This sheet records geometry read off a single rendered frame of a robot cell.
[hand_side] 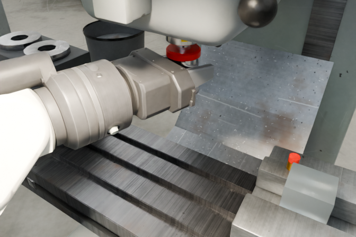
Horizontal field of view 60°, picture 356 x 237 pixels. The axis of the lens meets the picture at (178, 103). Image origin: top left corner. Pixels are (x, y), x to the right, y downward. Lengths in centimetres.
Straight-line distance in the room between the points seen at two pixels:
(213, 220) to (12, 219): 155
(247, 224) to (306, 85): 42
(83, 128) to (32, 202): 171
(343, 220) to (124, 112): 35
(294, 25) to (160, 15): 48
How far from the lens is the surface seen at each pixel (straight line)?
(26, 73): 35
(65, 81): 33
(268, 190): 52
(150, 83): 35
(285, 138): 76
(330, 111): 81
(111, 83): 34
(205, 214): 57
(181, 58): 40
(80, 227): 67
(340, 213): 52
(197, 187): 61
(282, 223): 44
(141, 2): 30
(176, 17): 30
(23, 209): 201
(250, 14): 24
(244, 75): 79
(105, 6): 30
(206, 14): 28
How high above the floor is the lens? 143
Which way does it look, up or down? 33 degrees down
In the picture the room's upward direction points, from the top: straight up
